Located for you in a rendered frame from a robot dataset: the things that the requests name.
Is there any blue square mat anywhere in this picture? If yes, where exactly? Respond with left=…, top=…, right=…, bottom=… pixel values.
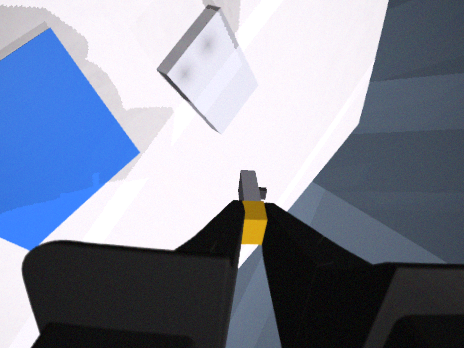
left=0, top=28, right=140, bottom=250

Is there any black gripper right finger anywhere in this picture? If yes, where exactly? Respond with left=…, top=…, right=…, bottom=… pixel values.
left=262, top=202, right=464, bottom=348

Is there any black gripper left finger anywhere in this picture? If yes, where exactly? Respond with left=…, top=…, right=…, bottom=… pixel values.
left=21, top=200, right=245, bottom=348

